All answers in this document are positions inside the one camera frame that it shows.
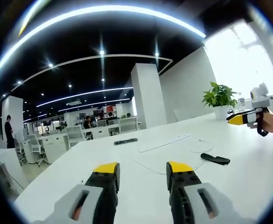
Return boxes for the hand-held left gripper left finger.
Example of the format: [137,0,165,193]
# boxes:
[31,161,120,224]

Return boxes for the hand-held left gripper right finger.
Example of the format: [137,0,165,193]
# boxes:
[166,161,256,224]

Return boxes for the white wired earphones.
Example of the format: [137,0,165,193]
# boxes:
[133,139,216,175]

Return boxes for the white office chair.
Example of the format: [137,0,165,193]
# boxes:
[64,124,87,150]
[28,134,50,167]
[118,116,139,134]
[14,137,27,165]

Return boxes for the person's right hand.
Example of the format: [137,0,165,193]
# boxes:
[255,111,273,140]

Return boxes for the small white box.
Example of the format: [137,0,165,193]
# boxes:
[238,96,247,111]

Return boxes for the green potted plant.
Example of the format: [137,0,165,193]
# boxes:
[202,81,238,120]

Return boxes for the white desktop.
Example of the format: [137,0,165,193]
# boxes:
[14,112,273,224]

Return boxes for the black Velcro strap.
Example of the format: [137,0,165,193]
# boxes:
[200,153,231,166]

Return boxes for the flat white board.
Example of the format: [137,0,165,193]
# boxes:
[138,133,192,153]

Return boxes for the black flat strip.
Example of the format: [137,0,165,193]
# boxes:
[113,138,138,146]

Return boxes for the white office desk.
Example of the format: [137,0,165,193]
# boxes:
[37,134,70,163]

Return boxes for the long ceiling light strip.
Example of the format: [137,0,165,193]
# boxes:
[0,5,207,83]

